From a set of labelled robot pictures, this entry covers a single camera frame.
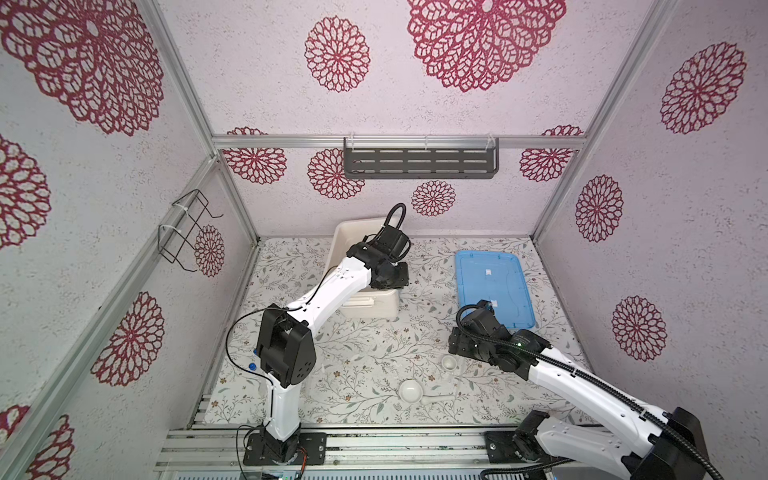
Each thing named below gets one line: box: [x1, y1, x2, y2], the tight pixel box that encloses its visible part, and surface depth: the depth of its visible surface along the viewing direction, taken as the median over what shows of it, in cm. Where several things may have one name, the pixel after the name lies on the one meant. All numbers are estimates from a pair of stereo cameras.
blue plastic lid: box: [456, 250, 536, 330], surface depth 109 cm
